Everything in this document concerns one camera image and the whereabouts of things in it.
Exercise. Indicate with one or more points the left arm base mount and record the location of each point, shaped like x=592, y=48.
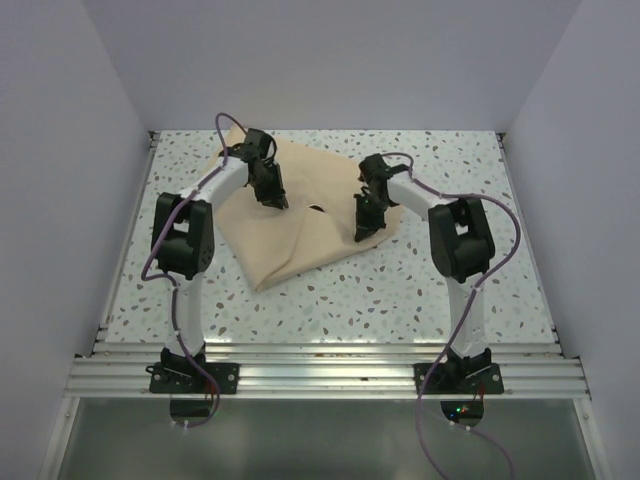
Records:
x=175, y=374

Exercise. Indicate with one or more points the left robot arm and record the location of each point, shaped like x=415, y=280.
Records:
x=183, y=243

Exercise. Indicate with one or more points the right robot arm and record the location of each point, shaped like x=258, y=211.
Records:
x=461, y=247

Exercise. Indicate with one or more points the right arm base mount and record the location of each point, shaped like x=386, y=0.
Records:
x=460, y=375

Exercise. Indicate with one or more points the beige wooden board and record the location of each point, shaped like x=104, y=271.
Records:
x=317, y=228

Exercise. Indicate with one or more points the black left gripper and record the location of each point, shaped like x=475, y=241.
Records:
x=276, y=196

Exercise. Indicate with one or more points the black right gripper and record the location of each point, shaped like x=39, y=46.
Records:
x=365, y=225

